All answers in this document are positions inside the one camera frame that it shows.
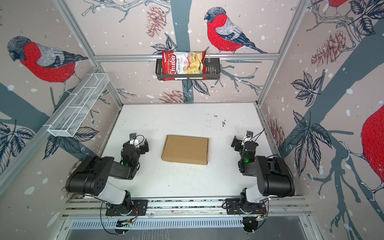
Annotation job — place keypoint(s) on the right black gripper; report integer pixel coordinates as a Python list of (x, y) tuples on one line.
[(238, 144)]

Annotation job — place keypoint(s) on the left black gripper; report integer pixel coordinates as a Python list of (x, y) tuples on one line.
[(141, 147)]

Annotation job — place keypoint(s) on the brown cardboard box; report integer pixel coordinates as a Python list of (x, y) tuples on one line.
[(186, 150)]

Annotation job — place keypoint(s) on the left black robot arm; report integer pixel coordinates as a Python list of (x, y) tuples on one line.
[(91, 177)]

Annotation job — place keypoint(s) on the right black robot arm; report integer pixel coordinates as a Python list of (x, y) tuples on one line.
[(274, 178)]

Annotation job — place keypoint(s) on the red cassava chips bag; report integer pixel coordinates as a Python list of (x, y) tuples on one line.
[(183, 63)]

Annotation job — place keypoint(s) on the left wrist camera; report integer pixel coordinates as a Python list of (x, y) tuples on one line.
[(133, 138)]

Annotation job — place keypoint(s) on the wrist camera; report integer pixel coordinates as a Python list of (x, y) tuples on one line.
[(248, 136), (133, 138)]

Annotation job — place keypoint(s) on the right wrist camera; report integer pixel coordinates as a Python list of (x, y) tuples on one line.
[(248, 136)]

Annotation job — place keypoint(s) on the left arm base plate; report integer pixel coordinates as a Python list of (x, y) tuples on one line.
[(131, 208)]

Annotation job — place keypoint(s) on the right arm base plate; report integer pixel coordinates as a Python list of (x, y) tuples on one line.
[(237, 206)]

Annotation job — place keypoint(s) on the white wire mesh basket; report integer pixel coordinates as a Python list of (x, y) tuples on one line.
[(80, 103)]

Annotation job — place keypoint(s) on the black wire basket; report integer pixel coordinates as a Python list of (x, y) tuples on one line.
[(208, 70)]

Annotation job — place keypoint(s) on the aluminium mounting rail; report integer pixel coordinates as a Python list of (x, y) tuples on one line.
[(217, 207)]

